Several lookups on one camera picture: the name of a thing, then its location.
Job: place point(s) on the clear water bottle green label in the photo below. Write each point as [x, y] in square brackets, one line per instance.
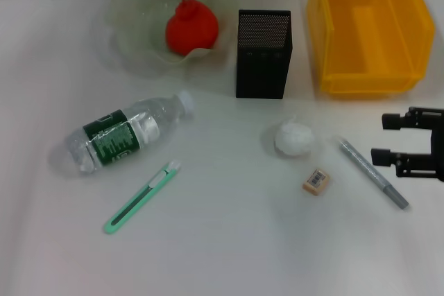
[114, 136]

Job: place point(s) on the translucent green fruit bowl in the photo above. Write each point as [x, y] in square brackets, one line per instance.
[138, 25]

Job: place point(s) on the white paper ball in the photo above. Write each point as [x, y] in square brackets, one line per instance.
[295, 136]

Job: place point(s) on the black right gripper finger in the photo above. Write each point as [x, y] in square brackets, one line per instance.
[416, 119]
[416, 164]

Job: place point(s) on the beige eraser with barcode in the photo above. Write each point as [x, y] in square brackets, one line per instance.
[316, 181]

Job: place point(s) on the red-orange knitted fruit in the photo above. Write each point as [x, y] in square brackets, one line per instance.
[190, 30]

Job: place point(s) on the grey marker pen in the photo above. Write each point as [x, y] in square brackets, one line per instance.
[371, 171]

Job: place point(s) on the black mesh pen holder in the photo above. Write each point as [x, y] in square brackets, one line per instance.
[262, 67]

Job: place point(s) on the green utility knife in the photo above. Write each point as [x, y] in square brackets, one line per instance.
[138, 199]

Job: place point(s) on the yellow plastic storage bin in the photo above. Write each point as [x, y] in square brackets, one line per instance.
[371, 32]

